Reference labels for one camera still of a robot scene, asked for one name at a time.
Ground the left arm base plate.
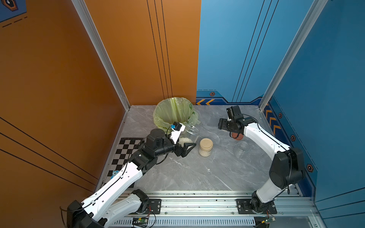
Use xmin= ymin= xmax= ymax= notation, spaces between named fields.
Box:
xmin=133 ymin=199 xmax=162 ymax=215

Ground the green circuit board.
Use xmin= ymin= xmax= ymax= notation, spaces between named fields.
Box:
xmin=132 ymin=217 xmax=149 ymax=228
xmin=260 ymin=217 xmax=276 ymax=228

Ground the black white checkerboard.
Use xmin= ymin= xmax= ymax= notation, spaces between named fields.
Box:
xmin=101 ymin=137 xmax=143 ymax=187

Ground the red jar lid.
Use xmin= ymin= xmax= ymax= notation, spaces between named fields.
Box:
xmin=230 ymin=133 xmax=244 ymax=141

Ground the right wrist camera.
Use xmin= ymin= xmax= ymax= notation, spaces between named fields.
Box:
xmin=226 ymin=107 xmax=233 ymax=120

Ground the glass jar with rice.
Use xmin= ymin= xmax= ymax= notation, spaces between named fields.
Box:
xmin=233 ymin=141 xmax=251 ymax=159

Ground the yellow-green plastic bin liner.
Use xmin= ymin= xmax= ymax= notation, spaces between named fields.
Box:
xmin=153 ymin=97 xmax=200 ymax=130

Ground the blue owl figurine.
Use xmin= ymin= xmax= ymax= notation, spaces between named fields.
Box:
xmin=111 ymin=171 xmax=119 ymax=179

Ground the left aluminium corner post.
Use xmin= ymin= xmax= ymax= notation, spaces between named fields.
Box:
xmin=72 ymin=0 xmax=131 ymax=111

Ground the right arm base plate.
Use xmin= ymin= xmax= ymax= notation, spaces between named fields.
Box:
xmin=236 ymin=199 xmax=277 ymax=215

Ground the right aluminium corner post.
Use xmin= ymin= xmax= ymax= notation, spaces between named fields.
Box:
xmin=259 ymin=0 xmax=328 ymax=111

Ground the aluminium corner post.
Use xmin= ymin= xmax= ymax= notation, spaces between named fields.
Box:
xmin=259 ymin=0 xmax=328 ymax=111
xmin=72 ymin=0 xmax=131 ymax=111

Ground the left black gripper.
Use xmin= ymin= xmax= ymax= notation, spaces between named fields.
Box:
xmin=153 ymin=132 xmax=195 ymax=159

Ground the left green circuit board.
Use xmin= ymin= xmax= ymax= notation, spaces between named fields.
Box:
xmin=132 ymin=217 xmax=149 ymax=228

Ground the right green circuit board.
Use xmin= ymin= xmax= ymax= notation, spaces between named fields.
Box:
xmin=260 ymin=217 xmax=276 ymax=228

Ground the aluminium front rail frame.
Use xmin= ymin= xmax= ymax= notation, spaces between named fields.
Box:
xmin=110 ymin=191 xmax=325 ymax=228

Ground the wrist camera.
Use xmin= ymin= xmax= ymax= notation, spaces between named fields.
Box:
xmin=226 ymin=107 xmax=233 ymax=120
xmin=170 ymin=122 xmax=185 ymax=144

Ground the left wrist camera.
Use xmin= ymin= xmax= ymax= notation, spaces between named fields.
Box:
xmin=170 ymin=122 xmax=185 ymax=144

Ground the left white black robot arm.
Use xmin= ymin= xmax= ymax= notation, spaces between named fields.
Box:
xmin=61 ymin=126 xmax=196 ymax=228

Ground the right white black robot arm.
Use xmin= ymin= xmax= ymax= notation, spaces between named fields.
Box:
xmin=218 ymin=105 xmax=306 ymax=214

